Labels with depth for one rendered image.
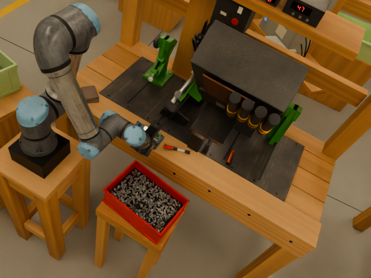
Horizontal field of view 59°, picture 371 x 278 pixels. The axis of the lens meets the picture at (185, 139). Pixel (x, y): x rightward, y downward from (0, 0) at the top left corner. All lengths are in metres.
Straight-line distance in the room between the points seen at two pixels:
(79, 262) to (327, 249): 1.82
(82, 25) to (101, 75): 0.85
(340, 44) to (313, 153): 0.71
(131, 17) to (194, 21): 0.41
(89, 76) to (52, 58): 0.88
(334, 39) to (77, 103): 1.05
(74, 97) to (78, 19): 0.24
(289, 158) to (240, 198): 0.41
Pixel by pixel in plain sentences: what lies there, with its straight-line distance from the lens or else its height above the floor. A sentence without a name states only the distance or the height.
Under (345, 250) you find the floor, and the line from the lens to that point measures 2.97.
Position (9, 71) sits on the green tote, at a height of 0.94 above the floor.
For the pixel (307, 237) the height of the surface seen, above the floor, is 0.90.
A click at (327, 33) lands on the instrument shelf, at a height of 1.54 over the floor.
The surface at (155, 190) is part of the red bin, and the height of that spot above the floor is 0.88.
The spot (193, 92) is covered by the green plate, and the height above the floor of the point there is 1.14.
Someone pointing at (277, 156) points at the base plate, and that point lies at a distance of 1.83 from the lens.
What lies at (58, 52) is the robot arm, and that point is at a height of 1.52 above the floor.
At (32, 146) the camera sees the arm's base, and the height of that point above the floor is 1.00.
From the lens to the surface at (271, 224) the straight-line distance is 1.62.
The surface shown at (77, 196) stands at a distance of 1.98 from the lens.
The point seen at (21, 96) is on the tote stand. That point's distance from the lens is 1.96.
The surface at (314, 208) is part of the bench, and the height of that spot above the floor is 0.88.
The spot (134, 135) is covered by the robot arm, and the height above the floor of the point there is 1.22.
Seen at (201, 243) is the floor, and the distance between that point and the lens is 2.43.
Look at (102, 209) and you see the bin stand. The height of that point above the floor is 0.80.
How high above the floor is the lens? 2.19
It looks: 50 degrees down
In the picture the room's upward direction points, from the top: 21 degrees clockwise
